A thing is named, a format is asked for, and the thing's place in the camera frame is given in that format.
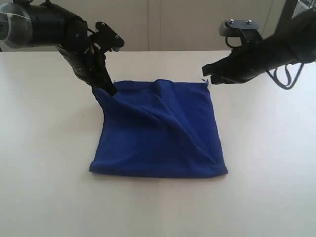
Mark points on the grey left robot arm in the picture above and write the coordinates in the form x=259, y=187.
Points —
x=23, y=25

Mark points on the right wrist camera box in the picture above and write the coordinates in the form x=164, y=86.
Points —
x=232, y=28

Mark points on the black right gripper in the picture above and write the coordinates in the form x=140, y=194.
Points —
x=255, y=56

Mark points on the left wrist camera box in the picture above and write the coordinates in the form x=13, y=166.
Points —
x=107, y=38

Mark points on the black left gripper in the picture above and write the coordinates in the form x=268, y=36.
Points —
x=87, y=62

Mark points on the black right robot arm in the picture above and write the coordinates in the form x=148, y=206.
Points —
x=304, y=25

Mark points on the black window frame post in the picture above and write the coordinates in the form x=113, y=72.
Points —
x=286, y=14

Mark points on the blue microfiber cloth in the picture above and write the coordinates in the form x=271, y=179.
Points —
x=159, y=129

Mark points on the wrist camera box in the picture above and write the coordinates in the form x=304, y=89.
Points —
x=232, y=28
x=107, y=38

